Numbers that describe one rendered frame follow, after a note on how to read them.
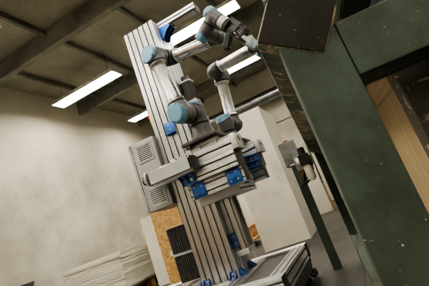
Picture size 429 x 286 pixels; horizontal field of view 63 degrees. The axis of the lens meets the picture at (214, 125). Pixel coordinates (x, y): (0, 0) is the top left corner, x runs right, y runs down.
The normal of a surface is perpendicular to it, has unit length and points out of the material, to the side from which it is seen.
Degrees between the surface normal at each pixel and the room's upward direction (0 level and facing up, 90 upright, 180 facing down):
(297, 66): 90
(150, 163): 90
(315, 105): 90
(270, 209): 90
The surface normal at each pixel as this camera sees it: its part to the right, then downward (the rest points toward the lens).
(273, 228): -0.38, -0.11
